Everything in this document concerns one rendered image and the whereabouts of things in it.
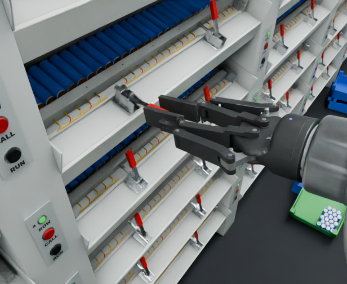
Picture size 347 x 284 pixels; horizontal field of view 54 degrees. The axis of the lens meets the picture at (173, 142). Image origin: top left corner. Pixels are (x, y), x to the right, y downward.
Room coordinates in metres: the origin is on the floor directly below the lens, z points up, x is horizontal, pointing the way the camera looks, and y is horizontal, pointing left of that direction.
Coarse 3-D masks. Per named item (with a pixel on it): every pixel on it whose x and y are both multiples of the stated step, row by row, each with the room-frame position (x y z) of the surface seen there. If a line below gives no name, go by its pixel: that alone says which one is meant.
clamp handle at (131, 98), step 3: (129, 96) 0.44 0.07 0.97; (132, 96) 0.44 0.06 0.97; (129, 99) 0.44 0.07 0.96; (132, 99) 0.44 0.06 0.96; (135, 99) 0.44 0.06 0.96; (138, 99) 0.43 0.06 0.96; (132, 102) 0.43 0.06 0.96; (135, 102) 0.43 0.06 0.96; (138, 102) 0.43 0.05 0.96; (141, 102) 0.43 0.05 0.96; (144, 102) 0.43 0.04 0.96; (141, 105) 0.42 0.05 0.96; (144, 105) 0.42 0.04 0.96; (147, 105) 0.42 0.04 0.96; (150, 105) 0.42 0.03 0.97; (153, 105) 0.42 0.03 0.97; (156, 105) 0.42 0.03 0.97; (159, 108) 0.41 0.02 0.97; (162, 108) 0.41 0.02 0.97
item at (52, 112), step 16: (224, 0) 0.79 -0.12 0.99; (192, 16) 0.69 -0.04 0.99; (208, 16) 0.72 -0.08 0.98; (224, 16) 0.75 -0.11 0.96; (176, 32) 0.63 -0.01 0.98; (144, 48) 0.56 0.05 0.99; (160, 48) 0.58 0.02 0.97; (176, 48) 0.60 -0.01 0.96; (128, 64) 0.51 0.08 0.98; (96, 80) 0.46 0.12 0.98; (112, 80) 0.48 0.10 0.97; (64, 96) 0.41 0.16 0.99; (80, 96) 0.42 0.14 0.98; (48, 112) 0.38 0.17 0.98; (64, 112) 0.39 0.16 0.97
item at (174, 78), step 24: (240, 0) 0.80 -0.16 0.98; (264, 0) 0.79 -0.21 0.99; (240, 24) 0.75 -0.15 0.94; (168, 48) 0.61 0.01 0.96; (192, 48) 0.63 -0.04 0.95; (168, 72) 0.54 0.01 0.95; (192, 72) 0.56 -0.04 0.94; (96, 96) 0.45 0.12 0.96; (144, 96) 0.47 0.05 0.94; (96, 120) 0.40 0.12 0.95; (120, 120) 0.41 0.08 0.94; (144, 120) 0.46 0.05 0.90; (72, 144) 0.35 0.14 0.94; (96, 144) 0.36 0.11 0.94; (72, 168) 0.32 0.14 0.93
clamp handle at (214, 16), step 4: (212, 0) 0.67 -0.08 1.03; (212, 4) 0.66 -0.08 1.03; (212, 8) 0.66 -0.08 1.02; (216, 8) 0.67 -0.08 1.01; (212, 12) 0.66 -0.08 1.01; (216, 12) 0.66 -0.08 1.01; (212, 16) 0.66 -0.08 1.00; (216, 16) 0.66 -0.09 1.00; (216, 20) 0.66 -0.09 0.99; (216, 24) 0.66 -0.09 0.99; (216, 28) 0.65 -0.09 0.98; (216, 32) 0.65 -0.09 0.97; (216, 36) 0.65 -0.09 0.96
